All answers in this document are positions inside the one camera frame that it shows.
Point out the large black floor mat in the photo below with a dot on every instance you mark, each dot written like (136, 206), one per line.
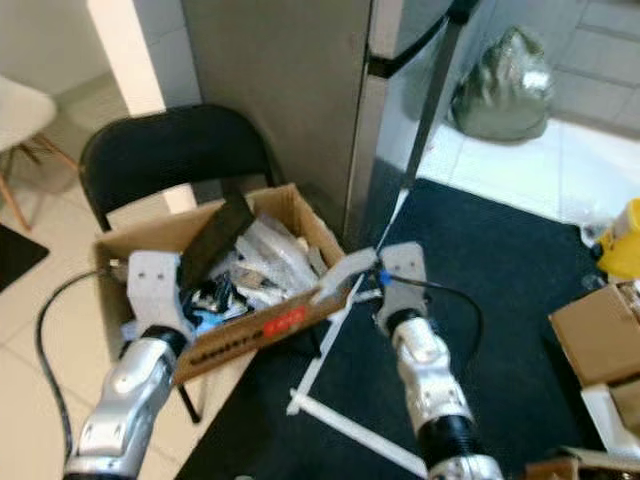
(490, 240)

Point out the small brown cardboard box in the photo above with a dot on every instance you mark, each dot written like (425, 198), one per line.
(595, 335)

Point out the black folding chair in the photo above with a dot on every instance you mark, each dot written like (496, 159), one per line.
(160, 150)

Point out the pale grey wrist camera mount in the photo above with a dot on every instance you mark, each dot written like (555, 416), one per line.
(158, 290)
(405, 270)

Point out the small black floor mat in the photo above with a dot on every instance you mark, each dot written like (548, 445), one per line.
(20, 255)

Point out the yellow plastic container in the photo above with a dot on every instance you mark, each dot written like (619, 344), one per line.
(625, 240)

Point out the pale grey left wrist camera mount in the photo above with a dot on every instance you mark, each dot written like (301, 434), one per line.
(158, 290)

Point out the pale grey right wrist camera mount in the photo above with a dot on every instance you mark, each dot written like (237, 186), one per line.
(405, 270)

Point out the flat black tray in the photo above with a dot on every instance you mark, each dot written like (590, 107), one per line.
(215, 240)

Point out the white plastic frame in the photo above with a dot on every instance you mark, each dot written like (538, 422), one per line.
(605, 420)

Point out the clear plastic wrapper rubbish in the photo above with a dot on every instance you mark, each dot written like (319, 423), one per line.
(275, 250)

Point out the white chair wooden legs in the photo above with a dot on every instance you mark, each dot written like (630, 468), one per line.
(20, 110)

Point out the brown cardboard rubbish box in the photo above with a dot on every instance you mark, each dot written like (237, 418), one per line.
(240, 345)

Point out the grey metal cabinet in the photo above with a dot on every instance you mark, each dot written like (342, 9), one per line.
(280, 100)

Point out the black pole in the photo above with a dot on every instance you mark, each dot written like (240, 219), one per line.
(435, 95)

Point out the olive green rubbish bag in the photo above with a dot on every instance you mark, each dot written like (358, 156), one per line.
(500, 95)

